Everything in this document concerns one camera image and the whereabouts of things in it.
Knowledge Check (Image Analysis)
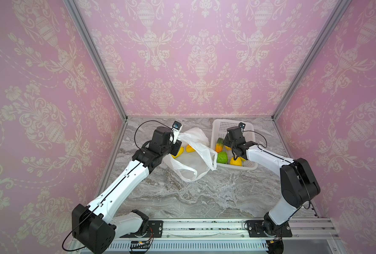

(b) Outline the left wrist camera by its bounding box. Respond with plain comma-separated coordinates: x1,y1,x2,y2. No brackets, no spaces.
172,121,183,144

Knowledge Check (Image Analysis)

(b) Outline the left aluminium corner post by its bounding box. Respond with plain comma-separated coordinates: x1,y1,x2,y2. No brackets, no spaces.
62,0,128,121

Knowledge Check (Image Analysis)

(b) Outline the green yellow mango toy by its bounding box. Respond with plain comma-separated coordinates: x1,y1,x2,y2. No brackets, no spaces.
215,138,224,153

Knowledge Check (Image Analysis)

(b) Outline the aluminium corner post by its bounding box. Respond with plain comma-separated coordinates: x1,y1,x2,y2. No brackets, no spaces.
62,0,128,121
271,0,351,123

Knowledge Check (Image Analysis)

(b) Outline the yellow banana toy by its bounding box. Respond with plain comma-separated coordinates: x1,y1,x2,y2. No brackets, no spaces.
172,147,184,159

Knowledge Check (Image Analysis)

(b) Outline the white plastic bag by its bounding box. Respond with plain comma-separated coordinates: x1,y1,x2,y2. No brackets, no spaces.
163,128,218,183

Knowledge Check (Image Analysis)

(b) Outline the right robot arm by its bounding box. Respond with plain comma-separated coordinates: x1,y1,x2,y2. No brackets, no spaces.
224,122,321,237

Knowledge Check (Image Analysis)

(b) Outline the white vent grille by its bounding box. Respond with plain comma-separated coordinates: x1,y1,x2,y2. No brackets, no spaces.
106,239,268,254

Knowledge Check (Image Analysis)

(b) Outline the right aluminium corner post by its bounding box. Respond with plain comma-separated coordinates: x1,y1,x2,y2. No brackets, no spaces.
271,0,351,123

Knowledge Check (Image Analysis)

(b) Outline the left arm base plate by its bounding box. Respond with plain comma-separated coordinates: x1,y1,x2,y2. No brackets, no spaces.
119,220,164,238

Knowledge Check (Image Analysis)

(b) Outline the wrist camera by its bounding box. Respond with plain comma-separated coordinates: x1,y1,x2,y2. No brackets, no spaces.
239,122,246,130
172,121,183,144

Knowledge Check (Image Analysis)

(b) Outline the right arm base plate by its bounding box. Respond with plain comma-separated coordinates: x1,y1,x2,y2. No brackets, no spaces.
244,220,293,238

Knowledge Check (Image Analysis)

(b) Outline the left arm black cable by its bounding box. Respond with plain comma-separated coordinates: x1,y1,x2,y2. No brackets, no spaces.
61,120,174,252

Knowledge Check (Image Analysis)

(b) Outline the yellow lemon toy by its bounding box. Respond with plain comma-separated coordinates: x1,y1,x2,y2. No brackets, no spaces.
229,157,242,167

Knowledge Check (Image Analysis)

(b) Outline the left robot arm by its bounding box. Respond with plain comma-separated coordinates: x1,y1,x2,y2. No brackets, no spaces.
70,121,182,254

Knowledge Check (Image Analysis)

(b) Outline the aluminium front rail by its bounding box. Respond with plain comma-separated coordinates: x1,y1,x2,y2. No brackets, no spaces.
70,217,339,240

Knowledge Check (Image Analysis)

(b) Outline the white perforated plastic basket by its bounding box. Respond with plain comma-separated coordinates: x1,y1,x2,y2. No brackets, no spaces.
210,119,258,170

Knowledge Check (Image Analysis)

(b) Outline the green pepper toy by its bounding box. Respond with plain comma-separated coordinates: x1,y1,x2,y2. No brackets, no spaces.
216,151,229,164

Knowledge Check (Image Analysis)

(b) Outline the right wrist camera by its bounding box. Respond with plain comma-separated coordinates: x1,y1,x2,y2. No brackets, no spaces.
239,122,246,130

